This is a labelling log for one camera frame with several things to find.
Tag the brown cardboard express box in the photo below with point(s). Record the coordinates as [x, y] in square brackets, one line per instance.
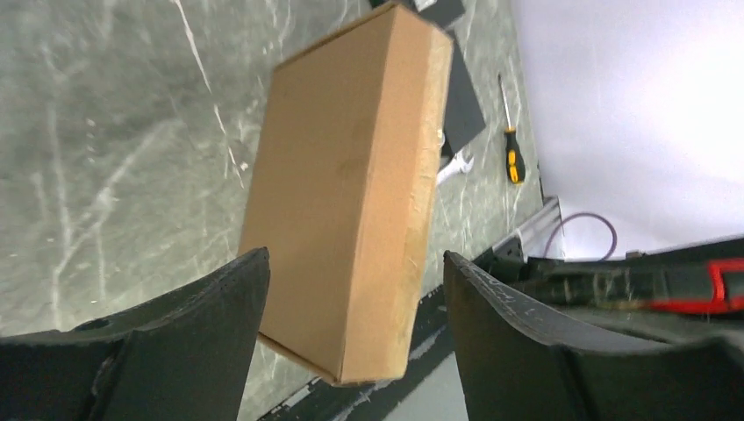
[346, 164]

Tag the yellow black screwdriver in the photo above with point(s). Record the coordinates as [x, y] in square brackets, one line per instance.
[514, 161]

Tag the black flat rectangular box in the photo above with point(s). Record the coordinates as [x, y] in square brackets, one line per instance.
[464, 118]

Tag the silver open-end wrench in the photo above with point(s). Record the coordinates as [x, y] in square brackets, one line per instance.
[453, 159]

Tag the red utility knife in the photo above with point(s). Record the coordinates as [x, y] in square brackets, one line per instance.
[713, 287]

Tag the aluminium frame rail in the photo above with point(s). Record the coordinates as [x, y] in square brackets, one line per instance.
[540, 236]

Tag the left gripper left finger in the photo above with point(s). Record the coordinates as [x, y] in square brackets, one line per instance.
[184, 355]

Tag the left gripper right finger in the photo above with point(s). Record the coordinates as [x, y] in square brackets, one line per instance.
[519, 359]

